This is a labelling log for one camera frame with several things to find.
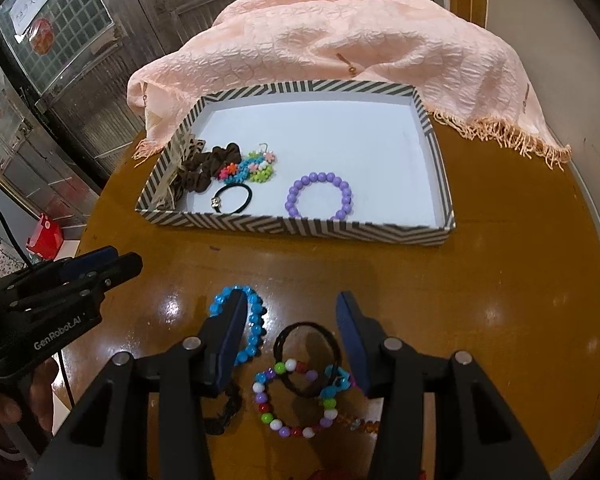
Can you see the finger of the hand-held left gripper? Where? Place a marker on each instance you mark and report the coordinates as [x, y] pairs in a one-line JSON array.
[[125, 266], [90, 260]]

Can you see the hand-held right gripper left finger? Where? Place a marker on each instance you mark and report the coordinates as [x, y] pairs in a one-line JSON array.
[[230, 345]]

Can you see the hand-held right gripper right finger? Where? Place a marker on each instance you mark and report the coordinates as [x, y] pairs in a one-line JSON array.
[[352, 345]]

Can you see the black scrunchie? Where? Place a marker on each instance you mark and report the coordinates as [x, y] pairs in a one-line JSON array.
[[225, 412]]

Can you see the striped cardboard box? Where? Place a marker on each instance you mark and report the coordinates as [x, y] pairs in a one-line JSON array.
[[330, 150]]

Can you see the person's left hand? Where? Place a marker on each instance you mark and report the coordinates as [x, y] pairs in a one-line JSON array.
[[42, 387]]

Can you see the red bag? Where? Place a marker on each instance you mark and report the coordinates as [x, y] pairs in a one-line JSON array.
[[45, 237]]

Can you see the beige lace hair bow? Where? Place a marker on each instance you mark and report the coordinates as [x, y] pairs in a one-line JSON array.
[[167, 180]]

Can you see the brown scrunchie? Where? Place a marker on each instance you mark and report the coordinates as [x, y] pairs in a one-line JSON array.
[[205, 165]]

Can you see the round red door sticker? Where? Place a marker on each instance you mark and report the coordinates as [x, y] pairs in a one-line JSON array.
[[42, 35]]

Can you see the white paper sheet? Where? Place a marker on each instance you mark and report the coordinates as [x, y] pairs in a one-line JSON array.
[[27, 5]]

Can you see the pink fringed scarf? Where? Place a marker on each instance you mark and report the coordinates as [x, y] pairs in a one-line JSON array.
[[330, 45]]

